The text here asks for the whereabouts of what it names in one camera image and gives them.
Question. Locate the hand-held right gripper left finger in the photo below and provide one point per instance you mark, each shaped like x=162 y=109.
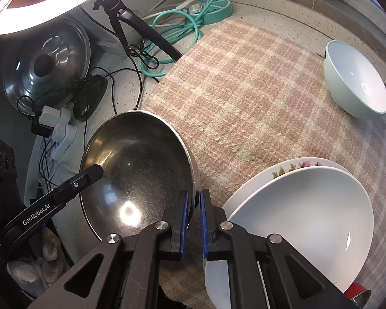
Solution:
x=184 y=225

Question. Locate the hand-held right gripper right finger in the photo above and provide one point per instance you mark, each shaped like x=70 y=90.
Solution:
x=205 y=225

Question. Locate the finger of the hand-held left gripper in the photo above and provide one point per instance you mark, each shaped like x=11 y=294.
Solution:
x=83 y=180

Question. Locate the stainless steel bowl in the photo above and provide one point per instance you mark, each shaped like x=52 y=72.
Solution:
x=132 y=167

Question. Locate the floral white plate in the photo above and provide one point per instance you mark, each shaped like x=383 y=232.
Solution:
x=260 y=180

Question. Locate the plain white plate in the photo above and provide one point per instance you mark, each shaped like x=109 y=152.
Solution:
x=302 y=215

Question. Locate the person's left hand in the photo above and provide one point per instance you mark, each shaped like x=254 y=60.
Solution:
x=48 y=257

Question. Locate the white power adapter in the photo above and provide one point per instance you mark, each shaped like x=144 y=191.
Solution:
x=64 y=135

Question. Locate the black power adapter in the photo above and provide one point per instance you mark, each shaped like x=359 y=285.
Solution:
x=40 y=129

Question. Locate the white charger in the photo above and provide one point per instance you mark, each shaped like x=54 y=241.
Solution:
x=48 y=116

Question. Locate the black plastic holder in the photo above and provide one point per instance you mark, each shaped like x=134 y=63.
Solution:
x=90 y=96

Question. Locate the steel pot lid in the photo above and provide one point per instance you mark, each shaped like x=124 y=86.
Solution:
x=29 y=70

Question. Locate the beige plaid cloth mat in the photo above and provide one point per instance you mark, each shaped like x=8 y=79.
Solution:
x=244 y=103

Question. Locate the black tripod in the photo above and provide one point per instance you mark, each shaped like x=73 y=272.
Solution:
x=122 y=29

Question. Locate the red object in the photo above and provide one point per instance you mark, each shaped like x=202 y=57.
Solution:
x=355 y=288

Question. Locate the teal round power strip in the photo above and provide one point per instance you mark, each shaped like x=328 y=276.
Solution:
x=197 y=35
x=218 y=13

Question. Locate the white plug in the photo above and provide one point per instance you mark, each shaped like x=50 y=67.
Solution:
x=189 y=6

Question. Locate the light green bowl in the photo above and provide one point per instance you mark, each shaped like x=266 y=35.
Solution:
x=357 y=77

